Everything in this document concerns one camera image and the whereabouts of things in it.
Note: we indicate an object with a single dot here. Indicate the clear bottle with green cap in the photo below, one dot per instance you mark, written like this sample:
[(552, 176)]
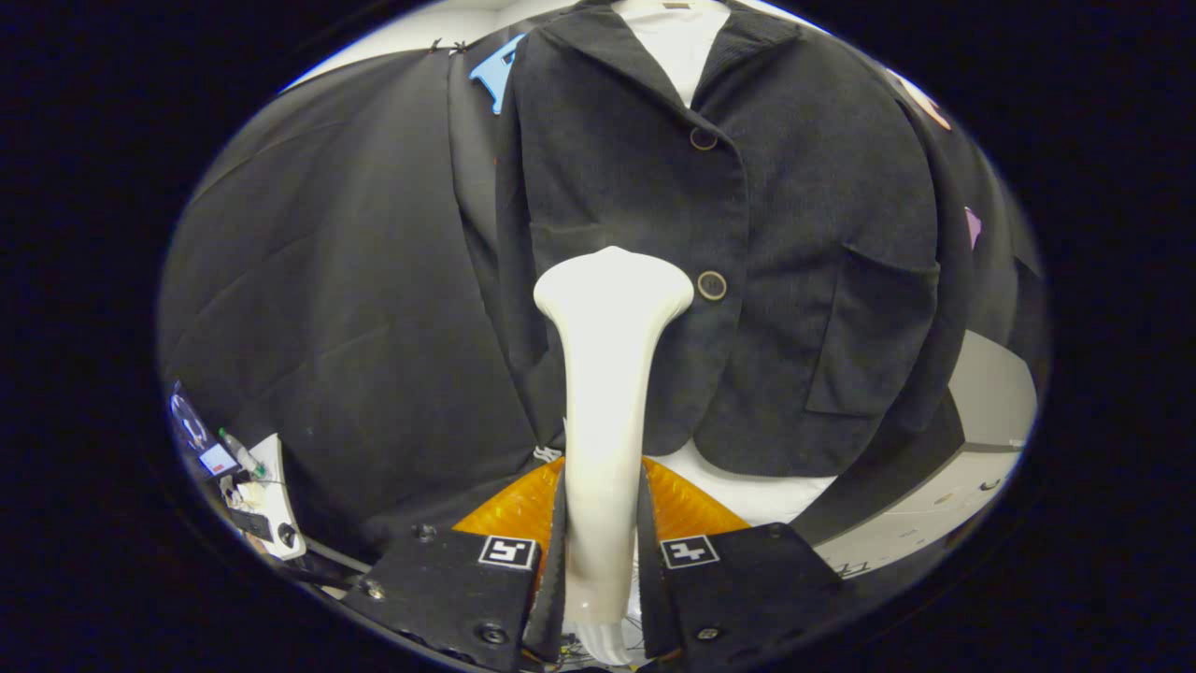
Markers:
[(241, 451)]

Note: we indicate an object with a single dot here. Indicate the white shirt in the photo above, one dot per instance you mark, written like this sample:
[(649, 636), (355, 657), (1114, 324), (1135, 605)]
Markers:
[(677, 47)]

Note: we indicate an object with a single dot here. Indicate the black suit jacket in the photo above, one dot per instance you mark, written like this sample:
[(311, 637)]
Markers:
[(822, 187)]

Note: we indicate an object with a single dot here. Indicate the small screen device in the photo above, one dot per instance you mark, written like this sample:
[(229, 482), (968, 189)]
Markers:
[(218, 460)]

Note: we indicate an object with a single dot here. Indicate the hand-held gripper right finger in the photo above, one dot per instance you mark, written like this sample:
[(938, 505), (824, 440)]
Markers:
[(747, 589)]

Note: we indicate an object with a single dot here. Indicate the grey cabinet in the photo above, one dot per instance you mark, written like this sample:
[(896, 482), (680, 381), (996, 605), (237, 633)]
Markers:
[(990, 393)]

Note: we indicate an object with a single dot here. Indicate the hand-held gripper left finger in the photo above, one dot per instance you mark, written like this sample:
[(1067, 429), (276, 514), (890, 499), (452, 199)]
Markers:
[(448, 589)]

